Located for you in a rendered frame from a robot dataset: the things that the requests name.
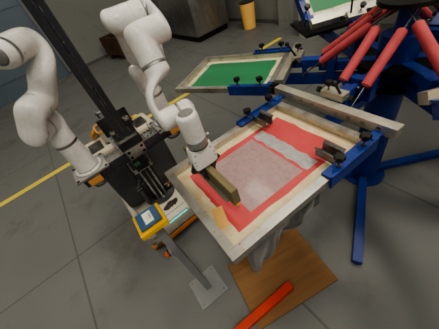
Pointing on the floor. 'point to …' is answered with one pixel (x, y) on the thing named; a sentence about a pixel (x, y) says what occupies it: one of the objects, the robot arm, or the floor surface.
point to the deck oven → (195, 18)
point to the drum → (247, 14)
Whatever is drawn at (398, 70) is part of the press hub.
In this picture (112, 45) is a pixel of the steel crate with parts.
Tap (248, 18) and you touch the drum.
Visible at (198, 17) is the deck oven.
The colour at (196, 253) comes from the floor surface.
